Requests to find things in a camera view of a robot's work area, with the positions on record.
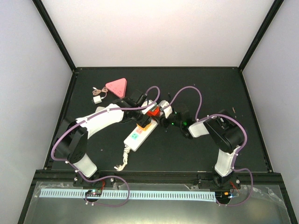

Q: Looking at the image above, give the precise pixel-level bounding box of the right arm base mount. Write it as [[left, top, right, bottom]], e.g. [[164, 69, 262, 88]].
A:
[[197, 172, 238, 189]]

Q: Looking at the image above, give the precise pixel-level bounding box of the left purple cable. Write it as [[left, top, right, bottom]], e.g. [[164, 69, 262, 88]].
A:
[[50, 86, 161, 207]]

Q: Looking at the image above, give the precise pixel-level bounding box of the red cube socket adapter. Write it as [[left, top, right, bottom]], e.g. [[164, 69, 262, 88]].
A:
[[147, 107, 161, 117]]

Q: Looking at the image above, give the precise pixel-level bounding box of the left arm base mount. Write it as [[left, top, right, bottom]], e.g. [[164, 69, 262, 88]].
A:
[[73, 173, 115, 188]]

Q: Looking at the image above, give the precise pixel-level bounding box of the pink triangular power strip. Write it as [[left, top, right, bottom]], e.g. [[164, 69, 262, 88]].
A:
[[105, 78, 127, 98]]

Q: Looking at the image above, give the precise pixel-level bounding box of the white USB charger plug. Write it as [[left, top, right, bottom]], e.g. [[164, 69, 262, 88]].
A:
[[93, 96, 102, 105]]

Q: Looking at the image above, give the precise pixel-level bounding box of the white plug adapter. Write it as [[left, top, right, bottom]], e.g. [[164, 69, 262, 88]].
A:
[[95, 106, 105, 112]]

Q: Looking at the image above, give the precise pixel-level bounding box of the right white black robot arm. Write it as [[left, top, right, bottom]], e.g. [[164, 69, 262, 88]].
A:
[[156, 104, 248, 189]]

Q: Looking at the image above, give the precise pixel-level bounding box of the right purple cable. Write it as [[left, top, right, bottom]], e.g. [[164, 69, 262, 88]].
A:
[[163, 86, 254, 207]]

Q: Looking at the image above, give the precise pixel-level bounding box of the white slotted cable duct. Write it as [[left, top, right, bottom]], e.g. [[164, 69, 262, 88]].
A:
[[39, 189, 216, 202]]

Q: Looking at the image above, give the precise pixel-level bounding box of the yellow cube socket adapter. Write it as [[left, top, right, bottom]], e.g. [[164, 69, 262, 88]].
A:
[[137, 124, 151, 131]]

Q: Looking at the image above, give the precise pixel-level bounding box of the white power strip cord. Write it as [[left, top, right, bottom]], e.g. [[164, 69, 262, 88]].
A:
[[114, 144, 130, 172]]

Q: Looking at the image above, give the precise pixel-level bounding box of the white long power strip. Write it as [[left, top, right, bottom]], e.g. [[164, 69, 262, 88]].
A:
[[123, 119, 158, 152]]

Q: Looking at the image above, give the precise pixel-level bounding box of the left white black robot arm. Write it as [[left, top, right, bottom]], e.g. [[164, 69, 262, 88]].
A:
[[51, 92, 155, 186]]

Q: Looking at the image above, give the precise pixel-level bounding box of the purple cable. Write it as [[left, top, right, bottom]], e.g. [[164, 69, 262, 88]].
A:
[[163, 86, 254, 207], [50, 86, 161, 207]]

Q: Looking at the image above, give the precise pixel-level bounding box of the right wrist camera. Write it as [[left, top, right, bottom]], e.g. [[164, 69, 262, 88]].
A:
[[158, 100, 173, 119]]

